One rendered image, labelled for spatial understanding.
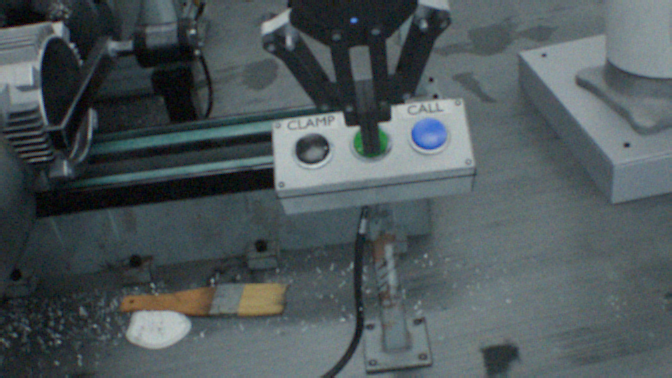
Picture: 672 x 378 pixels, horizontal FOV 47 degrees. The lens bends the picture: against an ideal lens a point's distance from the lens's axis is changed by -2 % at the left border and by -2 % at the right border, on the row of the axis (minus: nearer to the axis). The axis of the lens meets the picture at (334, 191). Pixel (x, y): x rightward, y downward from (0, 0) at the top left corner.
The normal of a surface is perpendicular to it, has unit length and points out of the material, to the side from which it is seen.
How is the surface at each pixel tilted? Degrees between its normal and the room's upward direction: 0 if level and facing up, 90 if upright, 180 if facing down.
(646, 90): 86
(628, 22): 92
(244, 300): 1
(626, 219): 0
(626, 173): 90
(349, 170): 30
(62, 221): 90
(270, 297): 3
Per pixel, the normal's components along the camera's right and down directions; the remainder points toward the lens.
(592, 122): -0.16, -0.82
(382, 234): 0.02, 0.56
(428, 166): -0.11, -0.43
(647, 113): -0.28, -0.65
